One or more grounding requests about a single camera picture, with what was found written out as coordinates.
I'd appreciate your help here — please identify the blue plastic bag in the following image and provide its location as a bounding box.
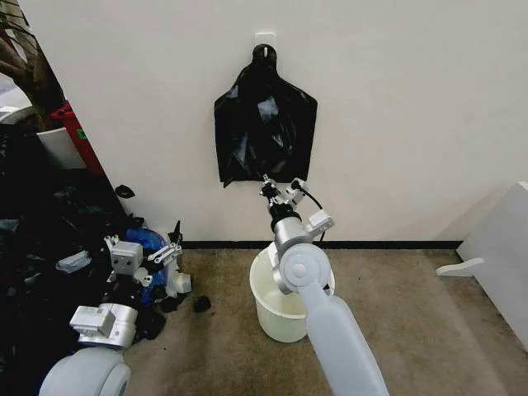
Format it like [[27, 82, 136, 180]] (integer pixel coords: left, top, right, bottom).
[[125, 226, 171, 299]]

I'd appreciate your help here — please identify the grey crumpled bag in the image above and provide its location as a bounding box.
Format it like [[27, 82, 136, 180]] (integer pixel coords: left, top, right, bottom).
[[54, 250, 92, 274]]

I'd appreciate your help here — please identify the black garbage bag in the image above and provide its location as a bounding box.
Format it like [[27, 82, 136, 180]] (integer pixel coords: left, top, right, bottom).
[[214, 45, 319, 189]]

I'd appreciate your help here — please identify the pile of black garbage bags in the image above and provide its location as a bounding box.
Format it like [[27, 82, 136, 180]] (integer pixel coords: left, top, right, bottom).
[[0, 123, 168, 396]]

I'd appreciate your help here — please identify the white plastic trash bin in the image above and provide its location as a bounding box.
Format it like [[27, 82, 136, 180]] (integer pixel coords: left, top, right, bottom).
[[248, 243, 337, 344]]

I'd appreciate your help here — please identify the small white plastic container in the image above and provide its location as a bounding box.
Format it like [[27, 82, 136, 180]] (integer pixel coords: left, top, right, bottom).
[[164, 270, 194, 296]]

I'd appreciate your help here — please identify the red box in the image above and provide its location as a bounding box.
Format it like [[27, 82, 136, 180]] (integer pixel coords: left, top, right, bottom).
[[49, 101, 105, 179]]

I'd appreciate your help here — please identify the white plant pot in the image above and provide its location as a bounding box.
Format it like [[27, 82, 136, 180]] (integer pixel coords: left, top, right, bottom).
[[35, 126, 87, 171]]

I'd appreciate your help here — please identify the white furniture foot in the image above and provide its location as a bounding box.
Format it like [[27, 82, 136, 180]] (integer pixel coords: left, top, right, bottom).
[[436, 257, 486, 279]]

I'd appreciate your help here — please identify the brown tree trunk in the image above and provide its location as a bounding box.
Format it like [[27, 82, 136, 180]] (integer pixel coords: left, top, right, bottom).
[[0, 0, 57, 127]]

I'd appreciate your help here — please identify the white furniture panel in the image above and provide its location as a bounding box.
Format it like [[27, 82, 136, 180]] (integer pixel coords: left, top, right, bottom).
[[459, 180, 528, 352]]

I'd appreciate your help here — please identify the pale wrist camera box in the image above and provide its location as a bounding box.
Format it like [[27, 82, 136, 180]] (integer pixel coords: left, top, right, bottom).
[[280, 187, 304, 205], [110, 242, 144, 275]]

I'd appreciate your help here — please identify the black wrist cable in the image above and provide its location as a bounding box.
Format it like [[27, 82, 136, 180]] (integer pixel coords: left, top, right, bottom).
[[299, 187, 330, 245]]

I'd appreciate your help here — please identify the white wall hook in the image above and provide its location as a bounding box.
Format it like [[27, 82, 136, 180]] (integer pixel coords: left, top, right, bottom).
[[254, 31, 277, 58]]

